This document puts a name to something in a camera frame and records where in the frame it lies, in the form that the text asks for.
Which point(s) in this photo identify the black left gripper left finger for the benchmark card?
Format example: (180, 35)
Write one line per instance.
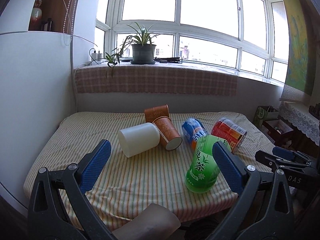
(59, 208)

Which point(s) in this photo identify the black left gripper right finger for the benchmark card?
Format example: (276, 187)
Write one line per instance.
(276, 218)

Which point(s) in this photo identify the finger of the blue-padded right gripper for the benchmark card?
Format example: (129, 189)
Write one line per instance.
(289, 155)
(272, 161)

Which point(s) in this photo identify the green tea cup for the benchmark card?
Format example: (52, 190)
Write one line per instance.
(203, 171)

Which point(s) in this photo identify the red clear plastic cup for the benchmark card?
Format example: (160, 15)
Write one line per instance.
(228, 130)

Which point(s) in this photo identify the blue orange plastic cup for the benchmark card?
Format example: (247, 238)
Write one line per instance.
(193, 129)

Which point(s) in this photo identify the orange paper cup front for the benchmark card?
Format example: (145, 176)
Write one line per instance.
(170, 138)

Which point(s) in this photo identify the orange paper cup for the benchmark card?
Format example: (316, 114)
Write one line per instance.
(170, 138)
(151, 114)

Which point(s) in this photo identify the white plastic cup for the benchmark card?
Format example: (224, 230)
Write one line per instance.
(138, 139)

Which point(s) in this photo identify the orange paper cup rear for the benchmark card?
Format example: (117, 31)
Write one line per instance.
(151, 114)

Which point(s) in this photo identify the gloved left hand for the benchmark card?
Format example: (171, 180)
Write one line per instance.
(155, 222)

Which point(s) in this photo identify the dark cardboard box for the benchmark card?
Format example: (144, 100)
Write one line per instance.
(279, 133)

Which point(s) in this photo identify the white lace cloth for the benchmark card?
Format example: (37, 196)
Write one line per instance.
(298, 115)

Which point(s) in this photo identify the green paper bag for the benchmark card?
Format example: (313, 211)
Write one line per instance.
(264, 113)

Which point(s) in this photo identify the plaid windowsill cloth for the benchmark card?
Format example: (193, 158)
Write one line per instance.
(154, 79)

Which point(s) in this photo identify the black item on windowsill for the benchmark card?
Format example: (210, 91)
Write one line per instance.
(169, 60)

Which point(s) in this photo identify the large potted spider plant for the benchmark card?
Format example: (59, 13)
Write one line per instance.
(143, 48)

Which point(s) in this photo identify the white charger plug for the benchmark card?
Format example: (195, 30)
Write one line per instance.
(96, 56)

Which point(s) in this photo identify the small hanging plantlet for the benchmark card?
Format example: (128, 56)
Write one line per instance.
(112, 59)

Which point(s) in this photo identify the wall map poster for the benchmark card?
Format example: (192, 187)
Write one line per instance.
(301, 68)

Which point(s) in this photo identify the white window frame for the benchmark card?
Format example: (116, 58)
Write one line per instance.
(247, 36)

